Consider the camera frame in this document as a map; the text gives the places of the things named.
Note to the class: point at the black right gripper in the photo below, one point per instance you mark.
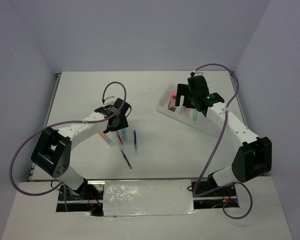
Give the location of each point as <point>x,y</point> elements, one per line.
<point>183,89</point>

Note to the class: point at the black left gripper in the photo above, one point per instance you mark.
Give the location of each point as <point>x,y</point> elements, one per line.
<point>123,124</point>

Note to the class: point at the blue highlighter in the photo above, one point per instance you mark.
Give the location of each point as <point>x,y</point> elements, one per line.
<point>124,135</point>

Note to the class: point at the pink-capped small bottle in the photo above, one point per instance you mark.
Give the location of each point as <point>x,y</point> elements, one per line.
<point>171,104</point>

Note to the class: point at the purple highlighter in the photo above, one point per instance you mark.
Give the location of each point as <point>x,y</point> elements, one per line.
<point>188,112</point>

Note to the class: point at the orange highlighter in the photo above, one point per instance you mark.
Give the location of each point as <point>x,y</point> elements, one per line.
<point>109,142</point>

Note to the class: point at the green highlighter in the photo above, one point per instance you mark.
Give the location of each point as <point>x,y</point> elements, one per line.
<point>194,115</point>

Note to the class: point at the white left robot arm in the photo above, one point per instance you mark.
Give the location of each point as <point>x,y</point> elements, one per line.
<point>52,152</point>

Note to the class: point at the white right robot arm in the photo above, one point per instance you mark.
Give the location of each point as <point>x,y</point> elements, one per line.
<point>253,156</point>

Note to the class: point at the red pen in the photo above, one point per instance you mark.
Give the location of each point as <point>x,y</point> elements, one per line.
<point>119,138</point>

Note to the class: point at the blue pen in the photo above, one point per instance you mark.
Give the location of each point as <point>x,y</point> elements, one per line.
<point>125,157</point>

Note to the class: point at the silver foil tape sheet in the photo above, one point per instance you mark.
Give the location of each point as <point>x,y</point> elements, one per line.
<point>147,198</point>

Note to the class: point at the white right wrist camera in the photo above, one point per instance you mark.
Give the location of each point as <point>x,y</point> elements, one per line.
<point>196,73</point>

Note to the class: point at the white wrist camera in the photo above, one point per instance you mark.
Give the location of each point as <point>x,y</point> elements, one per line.
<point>109,100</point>
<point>196,73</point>

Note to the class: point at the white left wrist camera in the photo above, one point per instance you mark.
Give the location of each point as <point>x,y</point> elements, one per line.
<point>109,100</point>

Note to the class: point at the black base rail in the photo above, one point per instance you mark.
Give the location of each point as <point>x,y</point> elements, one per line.
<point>67,201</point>

